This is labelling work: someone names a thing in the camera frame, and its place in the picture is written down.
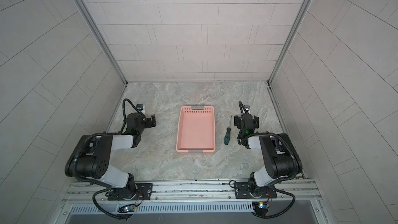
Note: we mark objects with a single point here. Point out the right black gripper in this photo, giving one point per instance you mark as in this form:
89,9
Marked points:
249,122

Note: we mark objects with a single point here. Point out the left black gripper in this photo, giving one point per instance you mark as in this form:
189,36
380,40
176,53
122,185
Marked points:
149,121

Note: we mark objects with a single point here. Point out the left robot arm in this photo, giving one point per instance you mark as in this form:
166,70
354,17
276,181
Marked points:
90,160

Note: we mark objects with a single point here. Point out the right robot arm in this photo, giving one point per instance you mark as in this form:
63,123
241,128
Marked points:
280,159

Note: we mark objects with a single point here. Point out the pink perforated plastic bin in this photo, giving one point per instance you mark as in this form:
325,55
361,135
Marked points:
196,130

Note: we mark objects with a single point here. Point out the right small circuit board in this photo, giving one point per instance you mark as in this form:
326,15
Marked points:
261,208

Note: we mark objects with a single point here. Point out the small circuit board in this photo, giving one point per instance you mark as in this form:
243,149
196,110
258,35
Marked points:
127,208
261,208

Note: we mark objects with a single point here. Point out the left small circuit board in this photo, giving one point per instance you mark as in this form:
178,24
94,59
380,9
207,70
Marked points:
127,208

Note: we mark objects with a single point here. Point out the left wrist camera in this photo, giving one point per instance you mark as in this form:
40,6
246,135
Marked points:
140,108

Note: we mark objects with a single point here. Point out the green handled screwdriver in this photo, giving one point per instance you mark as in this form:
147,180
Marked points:
228,133

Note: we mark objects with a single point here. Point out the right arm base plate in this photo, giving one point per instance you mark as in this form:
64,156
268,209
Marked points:
248,190

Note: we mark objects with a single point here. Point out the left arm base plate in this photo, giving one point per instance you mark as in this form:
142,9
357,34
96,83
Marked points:
138,192

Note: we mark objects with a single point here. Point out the aluminium mounting rail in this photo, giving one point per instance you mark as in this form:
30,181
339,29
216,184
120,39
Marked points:
220,190

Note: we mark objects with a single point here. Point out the left aluminium corner post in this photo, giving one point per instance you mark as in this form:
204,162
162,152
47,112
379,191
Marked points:
99,37

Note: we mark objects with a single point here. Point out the aluminium corner post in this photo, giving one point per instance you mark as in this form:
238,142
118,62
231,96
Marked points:
99,37
295,27

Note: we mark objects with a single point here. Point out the right aluminium corner post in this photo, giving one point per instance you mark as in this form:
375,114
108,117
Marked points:
295,27

